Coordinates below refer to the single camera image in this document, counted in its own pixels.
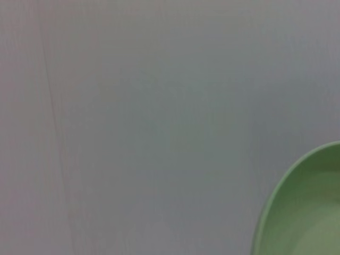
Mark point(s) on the green plastic plate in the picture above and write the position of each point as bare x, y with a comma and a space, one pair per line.
305, 207

